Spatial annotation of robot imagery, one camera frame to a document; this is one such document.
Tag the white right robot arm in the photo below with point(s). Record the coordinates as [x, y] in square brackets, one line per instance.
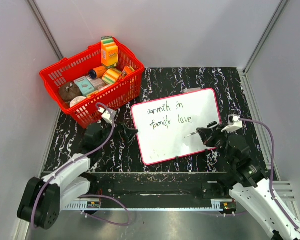
[248, 183]

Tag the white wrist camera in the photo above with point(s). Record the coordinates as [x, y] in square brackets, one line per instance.
[234, 124]
[108, 115]

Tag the orange sponge pack upright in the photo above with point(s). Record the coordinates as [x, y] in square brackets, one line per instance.
[109, 52]

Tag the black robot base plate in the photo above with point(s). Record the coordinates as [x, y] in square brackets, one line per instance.
[171, 186]

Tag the white eraser block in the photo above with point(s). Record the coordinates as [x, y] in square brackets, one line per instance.
[189, 90]

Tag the yellow green sponge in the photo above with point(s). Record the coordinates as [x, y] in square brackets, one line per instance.
[111, 76]

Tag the orange snack packet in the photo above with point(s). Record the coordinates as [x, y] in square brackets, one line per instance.
[127, 70]

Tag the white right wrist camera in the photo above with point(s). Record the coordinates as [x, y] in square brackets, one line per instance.
[234, 124]

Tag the black whiteboard marker pen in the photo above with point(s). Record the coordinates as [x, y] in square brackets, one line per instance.
[189, 135]

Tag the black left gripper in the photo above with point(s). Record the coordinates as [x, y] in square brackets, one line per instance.
[127, 134]

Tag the red plastic shopping basket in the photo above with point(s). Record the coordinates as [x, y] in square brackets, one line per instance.
[113, 96]

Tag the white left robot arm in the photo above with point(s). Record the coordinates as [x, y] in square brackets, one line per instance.
[44, 198]

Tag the white round lid container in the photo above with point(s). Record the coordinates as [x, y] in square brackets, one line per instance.
[77, 100]

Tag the pink framed whiteboard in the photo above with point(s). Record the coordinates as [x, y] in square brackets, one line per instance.
[163, 123]

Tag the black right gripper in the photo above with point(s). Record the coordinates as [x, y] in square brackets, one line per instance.
[207, 135]

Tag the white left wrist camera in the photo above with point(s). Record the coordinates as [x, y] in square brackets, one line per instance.
[108, 115]

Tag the orange cylindrical can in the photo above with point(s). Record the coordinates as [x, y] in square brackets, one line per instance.
[97, 72]

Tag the white slotted cable duct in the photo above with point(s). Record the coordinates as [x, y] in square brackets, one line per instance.
[151, 205]

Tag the teal small box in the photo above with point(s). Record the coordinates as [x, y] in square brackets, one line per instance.
[84, 85]

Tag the brown round bread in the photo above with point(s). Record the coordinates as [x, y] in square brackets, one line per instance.
[69, 91]

